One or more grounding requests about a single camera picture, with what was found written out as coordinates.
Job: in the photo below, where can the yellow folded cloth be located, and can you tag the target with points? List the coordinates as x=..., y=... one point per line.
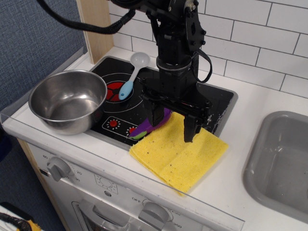
x=177, y=163

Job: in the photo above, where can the purple toy eggplant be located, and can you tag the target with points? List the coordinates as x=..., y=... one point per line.
x=145, y=127

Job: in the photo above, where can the grey oven knob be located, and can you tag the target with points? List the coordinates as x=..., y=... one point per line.
x=154, y=215
x=58, y=168

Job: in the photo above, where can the black toy stovetop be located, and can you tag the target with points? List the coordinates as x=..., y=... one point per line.
x=120, y=118

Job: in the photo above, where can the grey sink basin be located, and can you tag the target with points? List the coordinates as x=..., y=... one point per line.
x=276, y=172

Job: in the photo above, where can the white toy oven front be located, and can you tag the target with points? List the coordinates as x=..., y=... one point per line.
x=90, y=202

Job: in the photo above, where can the silver metal pot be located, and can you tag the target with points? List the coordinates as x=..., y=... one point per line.
x=69, y=102

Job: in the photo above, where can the wooden side post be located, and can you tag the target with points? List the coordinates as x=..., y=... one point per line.
x=95, y=14

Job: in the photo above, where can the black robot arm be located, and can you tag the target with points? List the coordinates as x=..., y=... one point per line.
x=179, y=38

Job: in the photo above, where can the grey left oven knob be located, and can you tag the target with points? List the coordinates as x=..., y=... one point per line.
x=58, y=168

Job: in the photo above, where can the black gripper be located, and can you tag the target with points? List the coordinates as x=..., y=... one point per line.
x=175, y=87

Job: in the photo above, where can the grey and blue spoon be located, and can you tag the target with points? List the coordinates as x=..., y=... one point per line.
x=139, y=60

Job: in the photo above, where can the grey right oven knob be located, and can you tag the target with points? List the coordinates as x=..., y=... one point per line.
x=154, y=215

